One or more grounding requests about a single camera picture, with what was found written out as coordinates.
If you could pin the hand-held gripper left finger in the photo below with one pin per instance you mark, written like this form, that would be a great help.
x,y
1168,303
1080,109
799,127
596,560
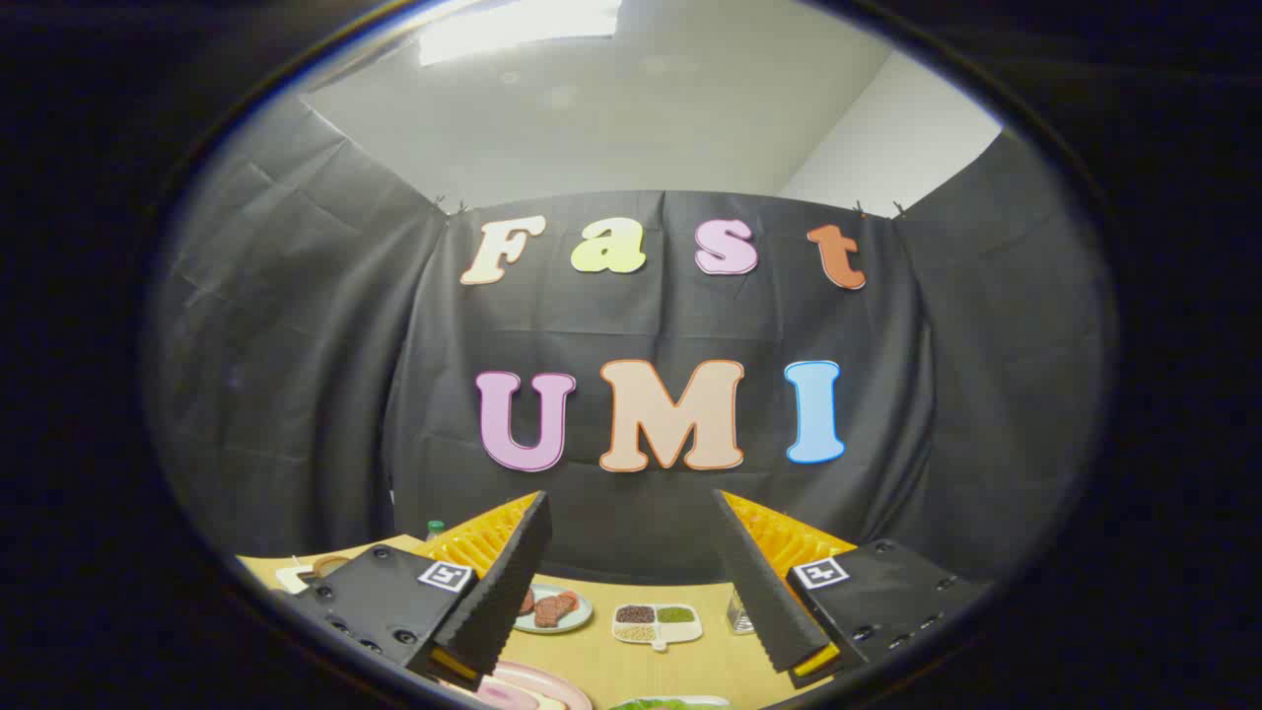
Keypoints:
x,y
503,602

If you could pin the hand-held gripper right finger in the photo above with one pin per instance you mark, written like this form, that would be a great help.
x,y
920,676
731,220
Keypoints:
x,y
764,602

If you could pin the brown steak piece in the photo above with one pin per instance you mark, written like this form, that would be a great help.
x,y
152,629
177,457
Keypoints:
x,y
526,602
557,608

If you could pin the teal round plate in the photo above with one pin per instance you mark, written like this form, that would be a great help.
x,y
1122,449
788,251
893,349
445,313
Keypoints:
x,y
577,619

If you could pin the white divided grain dish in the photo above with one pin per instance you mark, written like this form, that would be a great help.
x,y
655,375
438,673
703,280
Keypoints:
x,y
680,631

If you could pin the pink round plate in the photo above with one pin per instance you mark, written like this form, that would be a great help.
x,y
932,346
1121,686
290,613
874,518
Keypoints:
x,y
552,680

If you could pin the pink ham slice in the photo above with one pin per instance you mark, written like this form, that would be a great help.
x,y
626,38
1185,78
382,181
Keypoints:
x,y
498,696

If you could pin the white plate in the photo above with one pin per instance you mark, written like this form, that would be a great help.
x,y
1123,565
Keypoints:
x,y
715,702

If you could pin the white toaster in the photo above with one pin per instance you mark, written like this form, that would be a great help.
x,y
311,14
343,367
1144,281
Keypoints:
x,y
296,580

